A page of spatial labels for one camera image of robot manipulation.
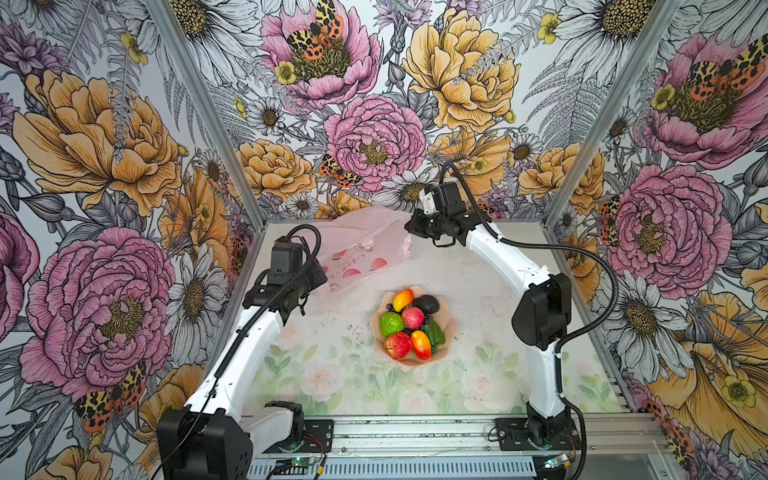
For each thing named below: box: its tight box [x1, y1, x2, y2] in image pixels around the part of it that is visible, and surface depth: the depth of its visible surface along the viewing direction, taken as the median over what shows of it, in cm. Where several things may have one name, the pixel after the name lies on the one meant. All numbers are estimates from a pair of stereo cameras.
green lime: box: [379, 312, 404, 338], surface depth 87 cm
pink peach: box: [402, 306, 425, 330], surface depth 86 cm
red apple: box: [384, 332, 413, 360], surface depth 82 cm
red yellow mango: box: [411, 330, 432, 360], surface depth 83 cm
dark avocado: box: [413, 294, 440, 314], surface depth 91 cm
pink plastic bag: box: [318, 206, 412, 292], surface depth 101 cm
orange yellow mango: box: [393, 288, 415, 313], surface depth 93 cm
